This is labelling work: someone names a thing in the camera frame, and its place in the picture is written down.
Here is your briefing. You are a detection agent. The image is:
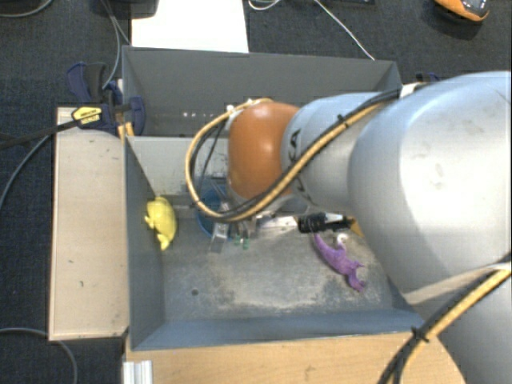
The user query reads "blue cup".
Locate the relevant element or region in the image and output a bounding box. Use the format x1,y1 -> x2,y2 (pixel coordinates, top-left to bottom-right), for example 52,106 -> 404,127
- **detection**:
195,187 -> 234,241

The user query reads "yellow toy animal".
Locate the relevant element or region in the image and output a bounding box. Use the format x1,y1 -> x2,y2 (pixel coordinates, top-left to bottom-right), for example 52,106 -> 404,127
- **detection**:
143,196 -> 178,252

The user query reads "grey metal bin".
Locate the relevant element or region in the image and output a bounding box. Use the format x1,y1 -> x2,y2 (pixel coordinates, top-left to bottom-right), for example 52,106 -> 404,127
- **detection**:
121,45 -> 426,353

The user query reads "purple toy dinosaur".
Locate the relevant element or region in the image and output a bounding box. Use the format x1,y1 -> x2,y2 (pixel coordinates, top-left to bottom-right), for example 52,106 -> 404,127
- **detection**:
312,232 -> 366,294

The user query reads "pale wood flat board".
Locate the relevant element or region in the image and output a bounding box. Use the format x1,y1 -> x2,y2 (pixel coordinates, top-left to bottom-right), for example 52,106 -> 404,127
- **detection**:
47,107 -> 131,342

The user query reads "black cylinder on white bracket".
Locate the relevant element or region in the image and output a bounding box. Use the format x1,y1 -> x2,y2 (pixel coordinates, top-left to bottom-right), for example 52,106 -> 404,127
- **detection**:
296,210 -> 365,245

